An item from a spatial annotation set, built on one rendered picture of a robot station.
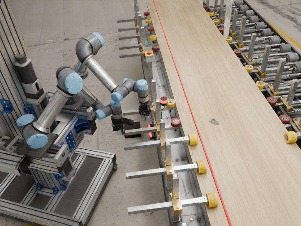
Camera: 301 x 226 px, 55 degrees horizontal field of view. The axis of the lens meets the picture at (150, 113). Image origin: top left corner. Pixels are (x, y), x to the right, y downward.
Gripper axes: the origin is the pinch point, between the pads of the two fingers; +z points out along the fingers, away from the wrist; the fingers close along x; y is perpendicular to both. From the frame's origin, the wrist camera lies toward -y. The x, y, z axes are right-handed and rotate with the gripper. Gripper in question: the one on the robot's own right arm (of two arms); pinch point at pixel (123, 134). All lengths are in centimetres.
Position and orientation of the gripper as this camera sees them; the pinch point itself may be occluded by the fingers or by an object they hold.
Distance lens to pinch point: 233.5
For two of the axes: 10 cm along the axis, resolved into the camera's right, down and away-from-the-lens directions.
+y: -9.9, 1.2, -0.4
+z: 0.7, 7.5, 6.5
